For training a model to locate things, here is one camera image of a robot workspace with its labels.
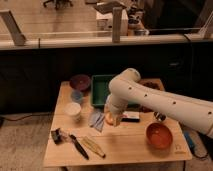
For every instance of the orange bowl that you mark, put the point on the orange bowl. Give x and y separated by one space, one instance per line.
159 136

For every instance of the small blue cup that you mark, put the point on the small blue cup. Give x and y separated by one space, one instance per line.
77 96

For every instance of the white paper cup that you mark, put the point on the white paper cup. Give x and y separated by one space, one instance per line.
73 110

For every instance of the blue object on floor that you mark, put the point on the blue object on floor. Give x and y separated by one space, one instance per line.
189 141

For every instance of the blue grey cloth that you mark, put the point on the blue grey cloth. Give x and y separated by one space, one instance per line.
96 120

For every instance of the green plastic tray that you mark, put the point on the green plastic tray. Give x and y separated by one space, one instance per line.
100 90

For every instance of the white cardboard box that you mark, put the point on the white cardboard box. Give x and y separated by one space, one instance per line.
105 22

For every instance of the black white box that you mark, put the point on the black white box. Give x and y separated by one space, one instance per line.
131 116

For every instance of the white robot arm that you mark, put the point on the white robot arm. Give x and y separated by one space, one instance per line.
124 88

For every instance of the dark purple bowl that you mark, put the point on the dark purple bowl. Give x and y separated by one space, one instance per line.
80 82

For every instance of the black handled tool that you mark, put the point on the black handled tool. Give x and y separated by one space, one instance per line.
79 147

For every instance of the small black clip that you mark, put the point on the small black clip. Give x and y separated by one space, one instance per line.
55 134

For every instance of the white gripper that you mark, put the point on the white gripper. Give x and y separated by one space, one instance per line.
116 114

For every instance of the dark brown food pile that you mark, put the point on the dark brown food pile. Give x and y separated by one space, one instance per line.
151 85

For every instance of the yellow corn cob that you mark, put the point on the yellow corn cob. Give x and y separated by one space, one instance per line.
93 146

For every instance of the yellow apple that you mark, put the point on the yellow apple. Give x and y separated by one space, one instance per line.
108 118

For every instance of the wooden table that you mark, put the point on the wooden table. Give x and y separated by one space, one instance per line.
124 144

